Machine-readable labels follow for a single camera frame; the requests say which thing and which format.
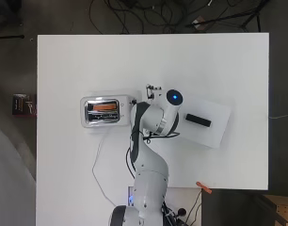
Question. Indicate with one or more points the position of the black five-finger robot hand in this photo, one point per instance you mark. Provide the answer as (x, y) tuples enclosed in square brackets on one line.
[(152, 91)]

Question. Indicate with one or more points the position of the orange block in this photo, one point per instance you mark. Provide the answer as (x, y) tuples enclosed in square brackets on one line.
[(104, 107)]

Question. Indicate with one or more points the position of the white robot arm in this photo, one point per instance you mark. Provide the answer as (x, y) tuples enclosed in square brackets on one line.
[(150, 163)]

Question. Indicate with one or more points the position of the steel toaster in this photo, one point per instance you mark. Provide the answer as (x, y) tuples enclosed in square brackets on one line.
[(101, 113)]

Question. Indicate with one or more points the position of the white flat box stand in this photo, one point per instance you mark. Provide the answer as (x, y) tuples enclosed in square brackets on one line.
[(213, 132)]

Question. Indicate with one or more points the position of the orange tape strip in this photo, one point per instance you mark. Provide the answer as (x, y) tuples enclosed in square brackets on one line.
[(203, 187)]

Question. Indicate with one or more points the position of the black round plug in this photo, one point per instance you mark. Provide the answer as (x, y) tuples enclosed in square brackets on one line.
[(181, 212)]

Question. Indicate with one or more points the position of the dark red printed box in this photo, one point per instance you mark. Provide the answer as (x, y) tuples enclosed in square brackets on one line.
[(23, 105)]

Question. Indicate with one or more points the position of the black floor bar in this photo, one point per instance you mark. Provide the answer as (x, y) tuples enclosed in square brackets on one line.
[(9, 37)]

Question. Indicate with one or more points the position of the wooden crate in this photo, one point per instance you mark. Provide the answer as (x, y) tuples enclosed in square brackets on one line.
[(282, 208)]

